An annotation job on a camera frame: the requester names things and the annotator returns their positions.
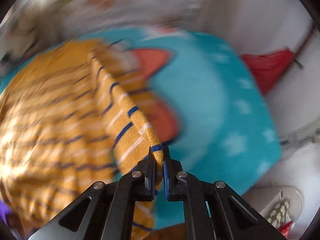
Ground yellow striped knit sweater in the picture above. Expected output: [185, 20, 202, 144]
[1, 40, 163, 232]

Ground green white patterned item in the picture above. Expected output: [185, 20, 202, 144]
[265, 199, 291, 229]

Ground purple object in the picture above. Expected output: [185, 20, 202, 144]
[0, 200, 12, 224]

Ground turquoise fleece cartoon blanket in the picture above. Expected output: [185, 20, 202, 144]
[0, 28, 283, 230]

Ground red plastic bag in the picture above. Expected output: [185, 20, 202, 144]
[241, 48, 295, 95]

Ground white leaf-print pillow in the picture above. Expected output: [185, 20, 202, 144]
[26, 0, 204, 45]

